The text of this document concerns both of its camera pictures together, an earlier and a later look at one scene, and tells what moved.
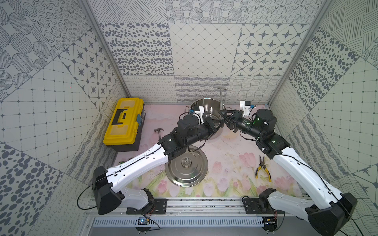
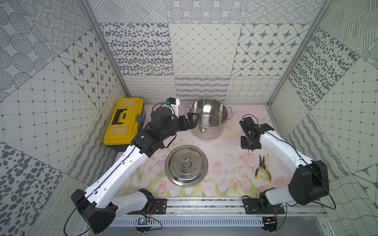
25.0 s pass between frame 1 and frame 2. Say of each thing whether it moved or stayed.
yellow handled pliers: stayed
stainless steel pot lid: stayed
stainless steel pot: stayed
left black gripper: moved
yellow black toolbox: stayed
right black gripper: moved
